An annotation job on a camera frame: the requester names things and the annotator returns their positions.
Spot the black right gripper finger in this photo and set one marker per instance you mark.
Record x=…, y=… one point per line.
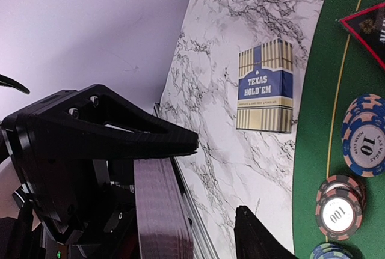
x=253, y=240

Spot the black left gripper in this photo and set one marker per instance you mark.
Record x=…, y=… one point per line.
x=59, y=184

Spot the teal chips mat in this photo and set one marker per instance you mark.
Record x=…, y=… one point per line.
x=330, y=251

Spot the white blue chips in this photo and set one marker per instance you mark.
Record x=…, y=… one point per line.
x=362, y=135

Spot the red striped card deck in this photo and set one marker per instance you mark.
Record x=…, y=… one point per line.
x=163, y=227

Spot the blue gold card box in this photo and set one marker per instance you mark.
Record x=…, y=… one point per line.
x=265, y=88

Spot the round green poker mat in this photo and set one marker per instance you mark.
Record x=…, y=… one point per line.
x=338, y=70

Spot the red triangle marker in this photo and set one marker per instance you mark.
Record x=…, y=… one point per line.
x=367, y=27

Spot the front aluminium rail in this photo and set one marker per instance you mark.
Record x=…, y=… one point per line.
x=203, y=246

